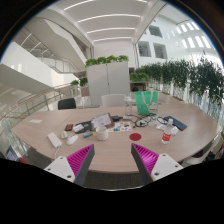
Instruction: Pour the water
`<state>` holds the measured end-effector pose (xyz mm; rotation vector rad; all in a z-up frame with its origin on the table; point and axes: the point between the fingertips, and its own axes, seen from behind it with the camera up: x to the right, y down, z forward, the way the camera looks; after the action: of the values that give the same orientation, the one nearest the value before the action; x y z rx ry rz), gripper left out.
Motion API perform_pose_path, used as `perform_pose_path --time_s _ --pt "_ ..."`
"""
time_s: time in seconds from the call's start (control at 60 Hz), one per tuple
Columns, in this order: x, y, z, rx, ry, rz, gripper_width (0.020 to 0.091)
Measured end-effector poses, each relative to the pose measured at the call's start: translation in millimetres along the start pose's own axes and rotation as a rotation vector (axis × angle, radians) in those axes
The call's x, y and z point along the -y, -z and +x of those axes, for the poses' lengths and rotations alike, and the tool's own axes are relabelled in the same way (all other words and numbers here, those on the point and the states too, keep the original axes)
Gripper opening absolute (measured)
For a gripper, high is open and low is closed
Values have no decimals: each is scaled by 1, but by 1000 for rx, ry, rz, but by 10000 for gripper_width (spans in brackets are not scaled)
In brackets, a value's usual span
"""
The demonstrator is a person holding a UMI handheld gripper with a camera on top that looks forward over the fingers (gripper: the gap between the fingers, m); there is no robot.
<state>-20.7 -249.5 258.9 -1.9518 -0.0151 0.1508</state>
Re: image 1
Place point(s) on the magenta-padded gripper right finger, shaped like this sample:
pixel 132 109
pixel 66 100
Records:
pixel 166 166

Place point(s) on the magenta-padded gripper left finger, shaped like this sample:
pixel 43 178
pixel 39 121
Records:
pixel 59 166

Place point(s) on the white power strip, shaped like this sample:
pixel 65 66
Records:
pixel 54 140

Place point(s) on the white computer mouse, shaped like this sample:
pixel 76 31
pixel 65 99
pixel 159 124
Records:
pixel 72 139

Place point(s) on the small white oval device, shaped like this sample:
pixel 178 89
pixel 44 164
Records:
pixel 64 134

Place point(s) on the clear plastic packet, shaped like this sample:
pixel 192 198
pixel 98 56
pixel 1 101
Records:
pixel 161 127

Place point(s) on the small red and black case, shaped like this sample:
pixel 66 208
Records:
pixel 69 127

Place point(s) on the flat round red coaster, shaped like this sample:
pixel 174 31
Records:
pixel 135 136

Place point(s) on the dark blue keyboard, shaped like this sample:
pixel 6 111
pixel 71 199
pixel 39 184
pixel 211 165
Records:
pixel 175 123

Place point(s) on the white paper sheet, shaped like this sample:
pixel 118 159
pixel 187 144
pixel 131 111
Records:
pixel 35 121

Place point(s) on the white grid-patterned mug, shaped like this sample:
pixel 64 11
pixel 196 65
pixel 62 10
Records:
pixel 101 133

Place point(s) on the colourful sticker sheet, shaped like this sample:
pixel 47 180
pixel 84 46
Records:
pixel 120 126

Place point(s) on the white printed booklet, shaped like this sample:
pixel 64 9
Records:
pixel 102 120

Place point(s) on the black chair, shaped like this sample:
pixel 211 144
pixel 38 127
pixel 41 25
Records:
pixel 66 103

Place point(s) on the green cat-print tote bag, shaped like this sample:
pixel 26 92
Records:
pixel 146 103

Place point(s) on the black wallet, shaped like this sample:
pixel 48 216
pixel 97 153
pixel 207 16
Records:
pixel 116 118

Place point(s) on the clear shaker bottle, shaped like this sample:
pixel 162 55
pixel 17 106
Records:
pixel 128 105

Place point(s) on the potted green plant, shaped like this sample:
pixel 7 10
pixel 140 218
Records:
pixel 78 83

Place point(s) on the row of green hedge plants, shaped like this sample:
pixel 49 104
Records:
pixel 186 78

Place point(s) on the white cabinet with plants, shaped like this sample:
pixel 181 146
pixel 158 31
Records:
pixel 107 81

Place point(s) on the ceiling strip lights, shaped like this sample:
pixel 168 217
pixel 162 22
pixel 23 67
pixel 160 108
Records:
pixel 110 28

